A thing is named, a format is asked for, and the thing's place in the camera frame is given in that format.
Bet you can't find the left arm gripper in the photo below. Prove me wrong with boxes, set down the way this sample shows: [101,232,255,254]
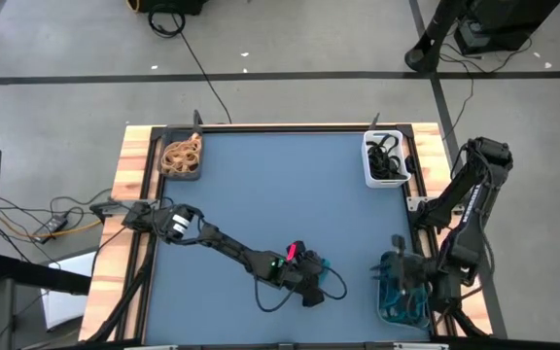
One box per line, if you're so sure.
[278,239,331,308]

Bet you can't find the black floor cable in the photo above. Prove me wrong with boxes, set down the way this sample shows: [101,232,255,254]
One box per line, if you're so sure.
[0,188,116,254]
[147,2,233,125]
[437,36,535,142]

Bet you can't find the tan rubber band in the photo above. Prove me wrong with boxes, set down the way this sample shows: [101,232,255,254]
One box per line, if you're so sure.
[182,133,203,157]
[177,153,202,175]
[161,140,184,174]
[162,138,198,161]

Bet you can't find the black stand bar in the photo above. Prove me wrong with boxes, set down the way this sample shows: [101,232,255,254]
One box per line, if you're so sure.
[0,253,92,297]

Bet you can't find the black aluminium table frame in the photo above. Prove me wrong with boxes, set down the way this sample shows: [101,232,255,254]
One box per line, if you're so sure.
[83,122,498,350]

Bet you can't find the white plastic basket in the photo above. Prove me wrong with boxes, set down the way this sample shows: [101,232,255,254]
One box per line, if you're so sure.
[361,128,412,189]

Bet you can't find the black power adapter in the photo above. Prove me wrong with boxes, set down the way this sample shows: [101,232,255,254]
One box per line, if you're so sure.
[33,216,71,238]

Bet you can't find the grey-green plastic basket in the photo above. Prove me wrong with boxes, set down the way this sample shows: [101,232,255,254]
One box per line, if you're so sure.
[374,274,431,332]

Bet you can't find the black box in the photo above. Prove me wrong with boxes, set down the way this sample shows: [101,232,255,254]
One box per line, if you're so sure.
[126,0,209,16]

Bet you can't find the black pole stand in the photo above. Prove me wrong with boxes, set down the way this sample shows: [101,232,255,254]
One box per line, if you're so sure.
[404,0,473,74]

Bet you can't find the black equipment case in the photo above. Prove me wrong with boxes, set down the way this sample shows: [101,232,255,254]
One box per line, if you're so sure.
[453,0,560,55]

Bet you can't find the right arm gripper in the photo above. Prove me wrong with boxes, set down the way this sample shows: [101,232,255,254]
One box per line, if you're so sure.
[369,234,431,294]

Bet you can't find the black rubber band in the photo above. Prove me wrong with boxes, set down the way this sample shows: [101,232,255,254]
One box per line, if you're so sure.
[376,157,398,179]
[386,155,409,180]
[366,145,383,169]
[369,133,402,153]

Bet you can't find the yellow cable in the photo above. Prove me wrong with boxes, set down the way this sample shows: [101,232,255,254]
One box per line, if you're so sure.
[0,213,104,243]

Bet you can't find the dark grey plastic basket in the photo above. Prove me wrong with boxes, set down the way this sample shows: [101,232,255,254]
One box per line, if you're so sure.
[157,124,205,182]

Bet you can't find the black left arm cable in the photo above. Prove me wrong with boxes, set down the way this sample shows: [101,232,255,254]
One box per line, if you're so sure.
[253,264,349,314]

